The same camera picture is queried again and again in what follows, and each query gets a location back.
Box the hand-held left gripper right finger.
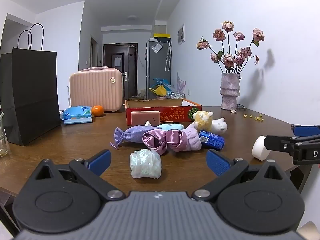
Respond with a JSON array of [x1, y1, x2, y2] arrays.
[[191, 149, 291, 202]]

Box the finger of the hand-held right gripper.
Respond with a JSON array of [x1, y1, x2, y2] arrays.
[[291, 124, 320, 137], [264, 134, 320, 153]]

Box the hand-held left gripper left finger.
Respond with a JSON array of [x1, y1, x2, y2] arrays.
[[30, 149, 126, 202]]

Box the white round cylinder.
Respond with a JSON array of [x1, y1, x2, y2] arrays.
[[252, 135, 269, 161]]

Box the white plush toy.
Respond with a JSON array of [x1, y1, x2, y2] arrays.
[[211, 117, 228, 134]]

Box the purple drawstring pouch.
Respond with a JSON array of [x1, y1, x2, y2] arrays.
[[110, 126, 163, 150]]

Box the yellow plush toy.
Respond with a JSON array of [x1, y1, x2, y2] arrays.
[[192, 111, 214, 132]]

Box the pink satin scrunchie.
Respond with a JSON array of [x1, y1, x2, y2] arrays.
[[142, 129, 186, 155]]

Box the blue plush toy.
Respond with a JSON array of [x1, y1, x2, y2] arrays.
[[157, 123, 185, 131]]

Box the pink sponge block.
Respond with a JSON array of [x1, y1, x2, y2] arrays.
[[131, 111, 160, 126]]

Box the red cardboard box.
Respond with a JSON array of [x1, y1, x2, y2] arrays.
[[125, 98, 202, 126]]

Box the scattered yellow crumbs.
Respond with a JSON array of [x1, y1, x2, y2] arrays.
[[244, 114, 264, 122]]

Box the lavender fluffy cloth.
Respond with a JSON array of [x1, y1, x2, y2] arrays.
[[175, 124, 202, 152]]

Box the orange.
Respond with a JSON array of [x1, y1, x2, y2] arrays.
[[91, 105, 104, 117]]

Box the blue tissue pack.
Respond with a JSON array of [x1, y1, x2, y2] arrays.
[[62, 106, 93, 125]]

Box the pink ribbed suitcase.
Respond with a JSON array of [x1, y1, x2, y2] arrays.
[[69, 67, 123, 112]]

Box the purple textured vase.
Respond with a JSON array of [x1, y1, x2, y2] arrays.
[[220, 72, 241, 111]]

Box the dark brown door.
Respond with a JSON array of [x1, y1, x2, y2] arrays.
[[103, 43, 138, 100]]

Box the purple coral decoration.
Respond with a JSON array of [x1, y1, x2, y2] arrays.
[[174, 72, 187, 94]]

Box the yellow plastic item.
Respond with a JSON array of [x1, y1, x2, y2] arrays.
[[149, 85, 167, 97]]

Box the dried pink roses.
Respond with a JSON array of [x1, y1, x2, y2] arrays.
[[196, 20, 265, 75]]

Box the black paper bag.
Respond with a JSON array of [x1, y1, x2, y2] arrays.
[[0, 24, 62, 146]]

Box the blue folding rack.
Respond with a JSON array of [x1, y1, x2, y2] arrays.
[[154, 78, 171, 88]]

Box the glass jar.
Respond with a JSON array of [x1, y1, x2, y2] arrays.
[[0, 112, 8, 157]]

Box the grey refrigerator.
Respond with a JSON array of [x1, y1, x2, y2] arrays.
[[146, 38, 172, 99]]

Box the white folded umbrella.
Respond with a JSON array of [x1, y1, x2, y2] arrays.
[[164, 40, 172, 72]]

